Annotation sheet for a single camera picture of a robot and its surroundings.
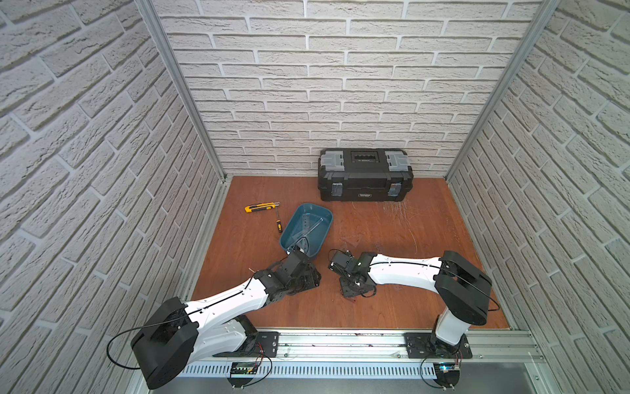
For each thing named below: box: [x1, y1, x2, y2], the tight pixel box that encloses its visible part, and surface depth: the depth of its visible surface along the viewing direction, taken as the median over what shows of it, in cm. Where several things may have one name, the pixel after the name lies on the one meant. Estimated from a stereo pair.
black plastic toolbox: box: [317, 147, 415, 202], surface depth 103 cm
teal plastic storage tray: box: [279, 202, 334, 258], surface depth 102 cm
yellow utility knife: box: [244, 201, 281, 213], surface depth 109 cm
